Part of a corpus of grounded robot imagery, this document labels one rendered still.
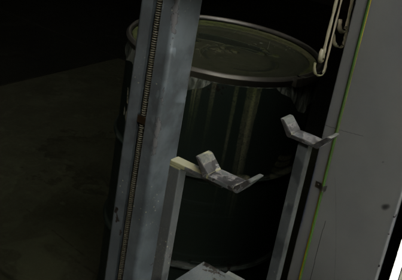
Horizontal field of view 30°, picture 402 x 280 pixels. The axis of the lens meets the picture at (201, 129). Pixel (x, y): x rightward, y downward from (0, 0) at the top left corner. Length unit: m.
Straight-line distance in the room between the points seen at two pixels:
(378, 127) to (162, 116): 0.52
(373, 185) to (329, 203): 0.10
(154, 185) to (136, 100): 0.13
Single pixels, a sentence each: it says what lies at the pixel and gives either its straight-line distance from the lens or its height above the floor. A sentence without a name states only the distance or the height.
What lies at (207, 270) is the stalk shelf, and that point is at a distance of 1.27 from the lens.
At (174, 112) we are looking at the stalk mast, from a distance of 1.03.
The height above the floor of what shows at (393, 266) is 0.75.
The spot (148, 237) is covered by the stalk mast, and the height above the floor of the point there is 0.91.
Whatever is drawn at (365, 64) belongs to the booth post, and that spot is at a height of 1.11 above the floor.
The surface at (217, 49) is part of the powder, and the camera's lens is 2.15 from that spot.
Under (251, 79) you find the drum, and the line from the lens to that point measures 1.91.
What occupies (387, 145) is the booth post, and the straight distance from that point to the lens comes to 1.40.
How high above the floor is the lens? 1.49
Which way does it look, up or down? 23 degrees down
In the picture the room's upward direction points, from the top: 10 degrees clockwise
